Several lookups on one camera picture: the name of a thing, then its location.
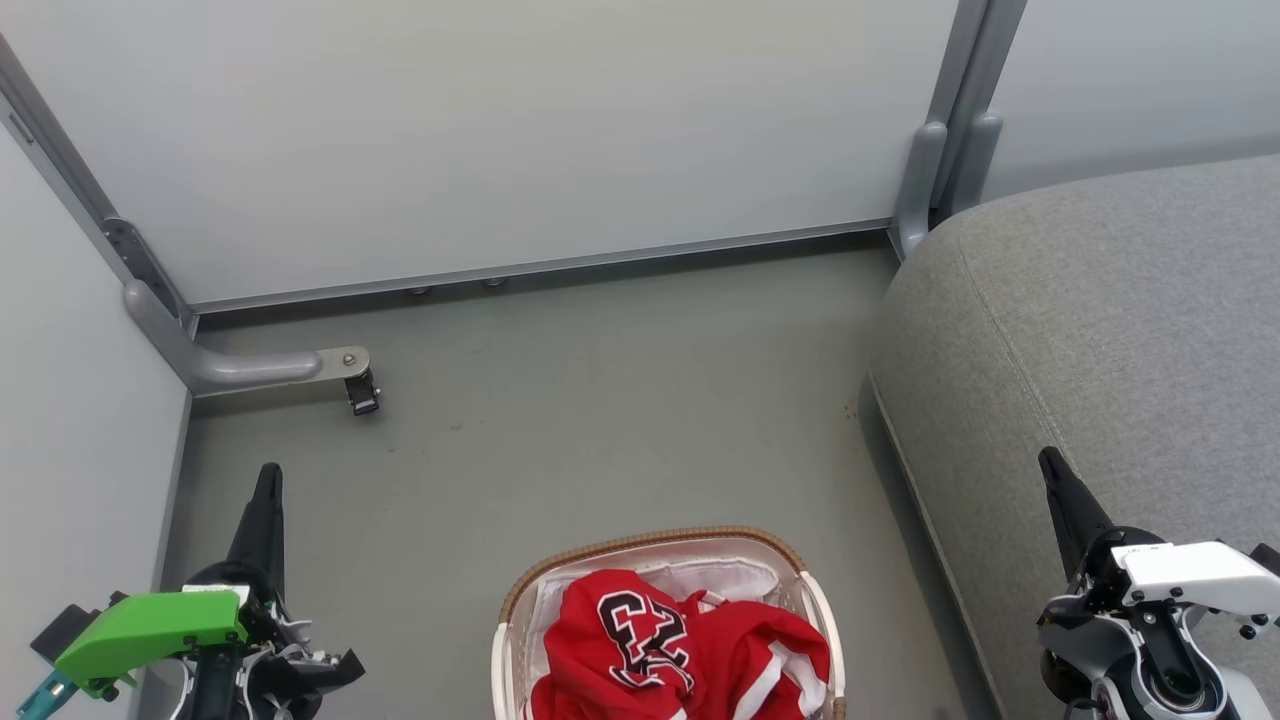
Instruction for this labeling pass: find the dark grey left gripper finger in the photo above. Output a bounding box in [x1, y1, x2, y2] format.
[226, 462, 288, 603]

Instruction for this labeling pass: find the white basket liner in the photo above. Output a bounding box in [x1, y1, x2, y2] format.
[518, 557, 803, 720]

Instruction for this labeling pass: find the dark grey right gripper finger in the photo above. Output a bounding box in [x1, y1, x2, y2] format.
[1037, 446, 1117, 583]

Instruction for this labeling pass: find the grey single partition post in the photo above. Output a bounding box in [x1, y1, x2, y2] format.
[0, 35, 196, 336]

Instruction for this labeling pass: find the grey double partition post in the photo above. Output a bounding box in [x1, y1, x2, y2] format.
[888, 0, 1031, 263]

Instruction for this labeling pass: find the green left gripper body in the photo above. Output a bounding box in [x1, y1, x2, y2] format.
[30, 562, 313, 701]

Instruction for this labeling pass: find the teal plastic connector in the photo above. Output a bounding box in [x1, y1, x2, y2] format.
[14, 668, 77, 720]

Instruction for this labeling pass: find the grey fabric sofa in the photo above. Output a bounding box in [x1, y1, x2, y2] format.
[866, 154, 1280, 720]

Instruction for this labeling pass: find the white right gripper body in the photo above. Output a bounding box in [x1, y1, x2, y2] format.
[1076, 526, 1280, 642]

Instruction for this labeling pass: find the grey partition foot bracket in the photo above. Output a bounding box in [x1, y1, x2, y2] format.
[123, 279, 372, 397]

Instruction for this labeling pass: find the red jersey garment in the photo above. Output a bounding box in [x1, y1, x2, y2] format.
[526, 569, 832, 720]

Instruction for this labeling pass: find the wicker laundry basket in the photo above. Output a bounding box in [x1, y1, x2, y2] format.
[489, 526, 849, 720]

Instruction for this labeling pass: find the grey partition bottom rail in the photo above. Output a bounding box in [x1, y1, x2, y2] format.
[188, 218, 893, 313]

